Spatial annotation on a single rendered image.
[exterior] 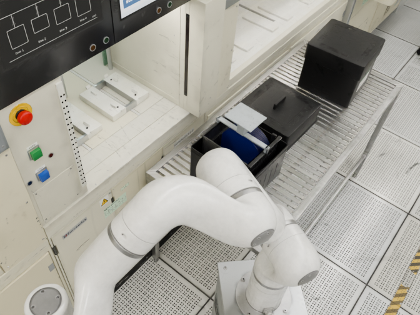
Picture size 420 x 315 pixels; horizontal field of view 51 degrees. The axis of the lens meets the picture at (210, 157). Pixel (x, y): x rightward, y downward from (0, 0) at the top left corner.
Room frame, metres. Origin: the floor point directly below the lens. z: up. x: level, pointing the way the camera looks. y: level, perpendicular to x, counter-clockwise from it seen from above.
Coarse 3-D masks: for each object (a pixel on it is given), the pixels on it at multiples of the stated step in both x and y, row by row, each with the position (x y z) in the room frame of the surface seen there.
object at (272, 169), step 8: (192, 144) 1.14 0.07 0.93; (200, 144) 1.17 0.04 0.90; (280, 144) 1.20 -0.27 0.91; (192, 152) 1.11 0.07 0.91; (200, 152) 1.10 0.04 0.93; (280, 152) 1.14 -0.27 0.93; (192, 160) 1.11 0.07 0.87; (272, 160) 1.10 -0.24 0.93; (280, 160) 1.15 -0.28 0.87; (192, 168) 1.11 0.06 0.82; (264, 168) 1.05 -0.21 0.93; (272, 168) 1.11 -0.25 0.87; (280, 168) 1.17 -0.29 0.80; (256, 176) 1.01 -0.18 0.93; (264, 176) 1.07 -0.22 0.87; (272, 176) 1.13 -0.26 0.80; (264, 184) 1.08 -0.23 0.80
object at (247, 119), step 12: (240, 108) 1.20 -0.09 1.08; (216, 120) 1.22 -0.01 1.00; (228, 120) 1.26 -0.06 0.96; (240, 120) 1.14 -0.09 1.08; (252, 120) 1.14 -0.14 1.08; (204, 132) 1.15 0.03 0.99; (216, 132) 1.20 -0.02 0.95; (240, 132) 1.14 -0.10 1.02; (204, 144) 1.13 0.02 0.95; (216, 144) 1.10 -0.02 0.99; (264, 144) 1.10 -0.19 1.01; (276, 144) 1.17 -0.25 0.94; (264, 156) 1.11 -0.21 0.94; (252, 168) 1.05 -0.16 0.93
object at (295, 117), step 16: (272, 80) 1.66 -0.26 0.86; (256, 96) 1.53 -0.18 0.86; (272, 96) 1.54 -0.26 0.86; (288, 96) 1.56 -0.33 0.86; (304, 96) 1.57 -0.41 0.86; (272, 112) 1.44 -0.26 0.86; (288, 112) 1.45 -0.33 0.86; (304, 112) 1.46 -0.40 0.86; (272, 128) 1.34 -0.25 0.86; (288, 128) 1.35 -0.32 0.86; (304, 128) 1.42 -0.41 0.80; (288, 144) 1.31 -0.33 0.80
